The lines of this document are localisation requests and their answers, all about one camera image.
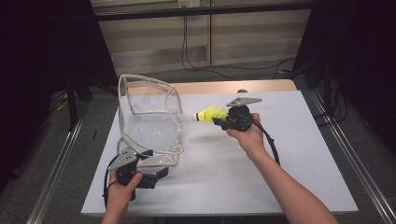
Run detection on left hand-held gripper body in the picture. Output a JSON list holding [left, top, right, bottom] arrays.
[[107, 147, 158, 202]]

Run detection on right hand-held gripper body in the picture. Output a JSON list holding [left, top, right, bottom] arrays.
[[220, 96, 263, 133]]

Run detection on clear plastic bag beige trim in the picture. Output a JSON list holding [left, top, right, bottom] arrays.
[[115, 73, 186, 168]]

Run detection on person's right hand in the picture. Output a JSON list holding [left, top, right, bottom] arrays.
[[225, 112, 268, 161]]

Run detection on person's left hand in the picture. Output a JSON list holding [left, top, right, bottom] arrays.
[[106, 169, 144, 210]]

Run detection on white table cover sheet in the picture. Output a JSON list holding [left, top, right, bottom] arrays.
[[79, 90, 360, 217]]

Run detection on beige wooden cabinet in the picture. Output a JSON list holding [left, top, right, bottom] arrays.
[[90, 0, 312, 77]]

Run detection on black metal stand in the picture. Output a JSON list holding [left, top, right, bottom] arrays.
[[66, 73, 94, 132], [306, 55, 335, 118]]

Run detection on black curtain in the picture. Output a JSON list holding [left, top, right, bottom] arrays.
[[0, 0, 120, 194], [292, 0, 396, 153]]

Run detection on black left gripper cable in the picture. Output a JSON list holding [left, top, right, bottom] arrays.
[[102, 153, 120, 208]]

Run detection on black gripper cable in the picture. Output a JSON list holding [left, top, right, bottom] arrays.
[[102, 153, 120, 208], [248, 116, 281, 166]]

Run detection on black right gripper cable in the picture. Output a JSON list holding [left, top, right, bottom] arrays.
[[248, 116, 281, 166]]

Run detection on aluminium floor rail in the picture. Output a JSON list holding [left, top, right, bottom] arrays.
[[309, 90, 396, 224], [26, 108, 90, 224]]

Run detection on black wall cable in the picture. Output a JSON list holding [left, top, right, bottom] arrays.
[[181, 15, 237, 81], [184, 15, 297, 72]]

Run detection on black floor cable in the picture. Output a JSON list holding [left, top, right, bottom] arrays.
[[314, 87, 348, 124]]

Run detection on white wall socket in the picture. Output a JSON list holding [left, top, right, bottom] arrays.
[[177, 0, 201, 8]]

